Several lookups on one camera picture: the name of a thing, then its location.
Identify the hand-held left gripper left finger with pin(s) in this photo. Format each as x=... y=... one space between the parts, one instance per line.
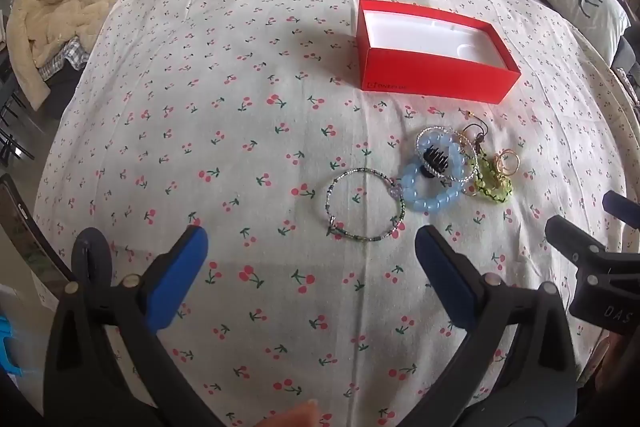
x=180 y=267

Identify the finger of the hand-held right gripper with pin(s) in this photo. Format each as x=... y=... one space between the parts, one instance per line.
x=625 y=211
x=570 y=234

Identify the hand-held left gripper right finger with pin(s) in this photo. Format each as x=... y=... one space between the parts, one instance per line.
x=445 y=267

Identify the black claw hair clip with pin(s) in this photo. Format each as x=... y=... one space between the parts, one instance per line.
x=436 y=161

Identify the red cardboard box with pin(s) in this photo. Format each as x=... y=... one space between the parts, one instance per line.
x=435 y=77

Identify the person's right hand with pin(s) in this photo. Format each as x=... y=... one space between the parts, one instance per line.
x=606 y=359

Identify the person's left hand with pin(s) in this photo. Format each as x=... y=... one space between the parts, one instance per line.
x=295 y=414

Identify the cherry print bedsheet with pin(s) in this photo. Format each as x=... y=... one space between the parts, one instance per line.
x=225 y=107

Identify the deer print pillow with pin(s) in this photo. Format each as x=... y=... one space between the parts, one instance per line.
x=585 y=2

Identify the black metal rack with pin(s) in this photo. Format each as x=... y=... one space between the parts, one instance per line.
x=10 y=112

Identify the grey plaid cloth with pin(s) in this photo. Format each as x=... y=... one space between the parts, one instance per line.
x=65 y=57

